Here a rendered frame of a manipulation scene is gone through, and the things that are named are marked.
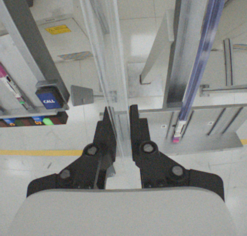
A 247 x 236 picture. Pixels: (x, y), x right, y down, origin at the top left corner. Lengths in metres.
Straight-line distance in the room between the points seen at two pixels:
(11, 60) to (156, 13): 1.08
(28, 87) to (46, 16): 0.30
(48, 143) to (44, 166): 0.23
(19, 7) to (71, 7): 0.28
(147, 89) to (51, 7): 0.77
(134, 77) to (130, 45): 0.25
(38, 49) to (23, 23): 0.05
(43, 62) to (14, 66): 0.06
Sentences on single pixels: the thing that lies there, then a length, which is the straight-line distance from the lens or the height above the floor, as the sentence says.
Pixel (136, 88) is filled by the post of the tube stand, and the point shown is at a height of 0.01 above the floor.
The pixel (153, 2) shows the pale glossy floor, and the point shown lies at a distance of 1.30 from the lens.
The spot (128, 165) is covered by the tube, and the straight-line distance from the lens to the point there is 0.18.
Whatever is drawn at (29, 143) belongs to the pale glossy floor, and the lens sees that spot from 1.46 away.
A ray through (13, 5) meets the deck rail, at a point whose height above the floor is 0.87.
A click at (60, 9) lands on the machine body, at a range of 0.59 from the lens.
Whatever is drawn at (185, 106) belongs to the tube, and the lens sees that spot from 0.27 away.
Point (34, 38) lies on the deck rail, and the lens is 0.33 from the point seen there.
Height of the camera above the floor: 1.06
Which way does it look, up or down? 82 degrees down
